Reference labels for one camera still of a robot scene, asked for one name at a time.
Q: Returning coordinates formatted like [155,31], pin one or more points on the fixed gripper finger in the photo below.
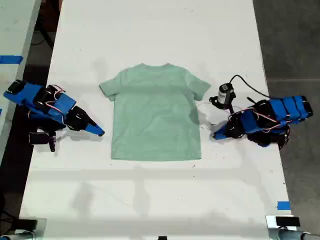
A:
[221,136]
[96,131]

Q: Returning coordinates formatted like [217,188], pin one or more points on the short blue tape piece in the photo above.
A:
[284,205]

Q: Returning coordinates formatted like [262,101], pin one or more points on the long blue tape strip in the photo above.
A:
[10,59]

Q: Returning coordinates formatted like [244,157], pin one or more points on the small black box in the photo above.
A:
[287,221]
[28,224]

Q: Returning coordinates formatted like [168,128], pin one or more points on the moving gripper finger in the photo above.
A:
[222,128]
[92,121]

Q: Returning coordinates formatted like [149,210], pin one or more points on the blue and black arm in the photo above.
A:
[22,93]
[287,107]

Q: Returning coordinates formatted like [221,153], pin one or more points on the black camera stalk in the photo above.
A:
[231,110]
[52,144]

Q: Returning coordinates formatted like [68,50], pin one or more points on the pale side table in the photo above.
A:
[15,30]

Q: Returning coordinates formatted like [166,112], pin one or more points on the silver metal clamp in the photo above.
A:
[272,227]
[41,228]

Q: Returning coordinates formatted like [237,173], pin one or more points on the black camera box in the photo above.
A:
[38,138]
[224,95]

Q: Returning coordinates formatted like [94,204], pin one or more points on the pale green T-shirt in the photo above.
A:
[155,117]

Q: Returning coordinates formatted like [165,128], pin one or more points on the tiny black block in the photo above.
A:
[162,238]

